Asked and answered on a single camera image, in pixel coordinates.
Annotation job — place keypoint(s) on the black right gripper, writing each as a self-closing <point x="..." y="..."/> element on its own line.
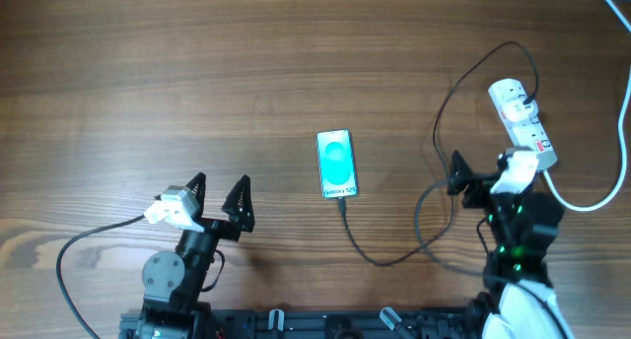
<point x="462" y="175"/>

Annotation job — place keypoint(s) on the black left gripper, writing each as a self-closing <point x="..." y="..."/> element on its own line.
<point x="238" y="218"/>

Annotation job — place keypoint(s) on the white power strip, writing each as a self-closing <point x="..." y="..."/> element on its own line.
<point x="529" y="133"/>

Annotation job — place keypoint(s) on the blue Galaxy S25 smartphone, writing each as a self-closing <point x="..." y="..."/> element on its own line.
<point x="336" y="164"/>

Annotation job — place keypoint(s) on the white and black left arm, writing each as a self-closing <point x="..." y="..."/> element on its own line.
<point x="174" y="280"/>

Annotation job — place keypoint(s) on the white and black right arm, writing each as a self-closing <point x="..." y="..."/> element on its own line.
<point x="519" y="301"/>

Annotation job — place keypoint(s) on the white USB wall charger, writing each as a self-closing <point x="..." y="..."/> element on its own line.
<point x="517" y="111"/>

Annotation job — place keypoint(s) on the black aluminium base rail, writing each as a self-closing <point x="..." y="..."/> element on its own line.
<point x="444" y="322"/>

